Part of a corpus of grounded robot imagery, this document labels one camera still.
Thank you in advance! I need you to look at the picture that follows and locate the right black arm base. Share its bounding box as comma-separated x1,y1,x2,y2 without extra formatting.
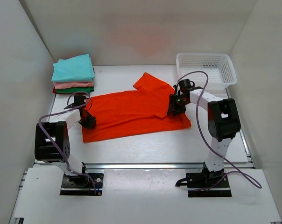
175,165,232,198

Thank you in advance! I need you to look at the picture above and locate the aluminium rail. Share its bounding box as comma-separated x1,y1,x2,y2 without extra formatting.
85,162,254,169

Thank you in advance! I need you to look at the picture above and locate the white plastic basket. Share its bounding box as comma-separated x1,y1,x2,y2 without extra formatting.
176,53,237,91

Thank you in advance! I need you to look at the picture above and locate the folded pink t shirt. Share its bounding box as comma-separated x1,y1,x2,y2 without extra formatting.
53,82,94,89

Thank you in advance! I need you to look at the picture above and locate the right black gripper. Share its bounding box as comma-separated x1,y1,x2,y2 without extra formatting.
168,95,189,117

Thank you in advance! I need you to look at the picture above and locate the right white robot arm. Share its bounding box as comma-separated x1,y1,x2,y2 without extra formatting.
167,79,241,187

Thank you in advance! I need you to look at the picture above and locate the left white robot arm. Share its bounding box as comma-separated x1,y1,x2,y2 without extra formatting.
35,91,97,186

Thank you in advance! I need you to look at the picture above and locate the folded green t shirt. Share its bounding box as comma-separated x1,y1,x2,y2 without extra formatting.
56,86,94,94

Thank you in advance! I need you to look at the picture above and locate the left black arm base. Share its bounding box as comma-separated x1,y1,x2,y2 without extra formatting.
60,168,104,196

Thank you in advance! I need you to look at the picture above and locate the orange t shirt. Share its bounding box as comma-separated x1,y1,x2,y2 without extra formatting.
82,72,191,143

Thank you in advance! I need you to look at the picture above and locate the folded cyan t shirt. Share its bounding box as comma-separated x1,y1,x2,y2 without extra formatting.
51,54,95,82

